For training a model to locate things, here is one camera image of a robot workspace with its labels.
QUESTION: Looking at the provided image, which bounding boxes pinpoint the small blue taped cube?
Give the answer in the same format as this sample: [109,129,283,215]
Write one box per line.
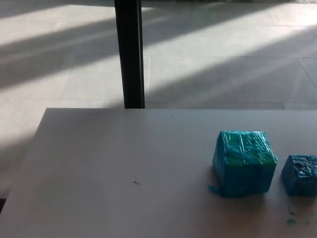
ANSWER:
[281,154,317,197]

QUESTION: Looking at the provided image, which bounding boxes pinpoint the big blue taped cube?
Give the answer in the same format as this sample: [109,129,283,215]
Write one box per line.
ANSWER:
[208,129,278,198]

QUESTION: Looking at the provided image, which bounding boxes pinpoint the black vertical pillar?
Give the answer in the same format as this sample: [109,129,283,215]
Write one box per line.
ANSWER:
[114,0,146,110]

